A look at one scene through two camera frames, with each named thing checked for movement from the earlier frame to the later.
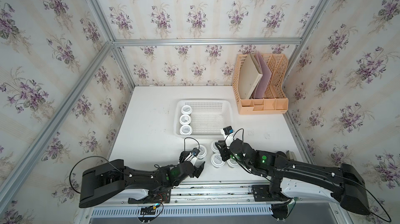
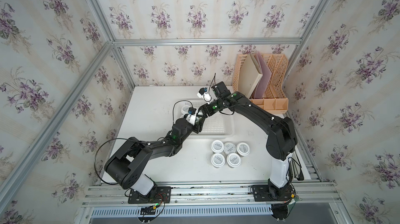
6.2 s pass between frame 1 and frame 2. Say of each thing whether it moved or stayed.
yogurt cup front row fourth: stayed
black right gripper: moved
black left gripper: moved
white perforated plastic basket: stayed
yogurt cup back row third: stayed
